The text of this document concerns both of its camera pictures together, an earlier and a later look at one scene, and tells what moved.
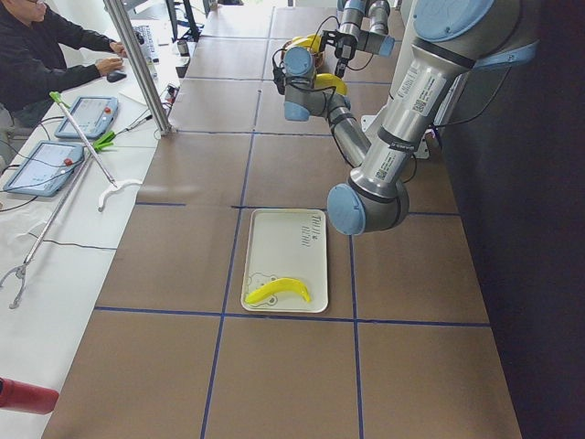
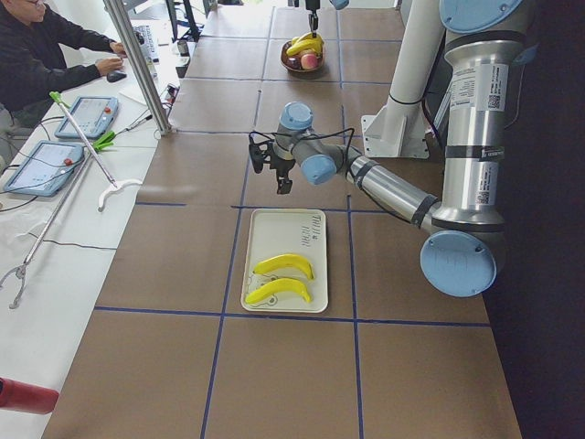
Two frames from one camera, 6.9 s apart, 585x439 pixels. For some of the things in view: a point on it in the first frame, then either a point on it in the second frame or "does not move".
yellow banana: [277, 285] does not move
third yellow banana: [312, 41] does not move
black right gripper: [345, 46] → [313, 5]
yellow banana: [330, 80] → [285, 261]
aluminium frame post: [115, 12] does not move
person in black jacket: [33, 65] does not move
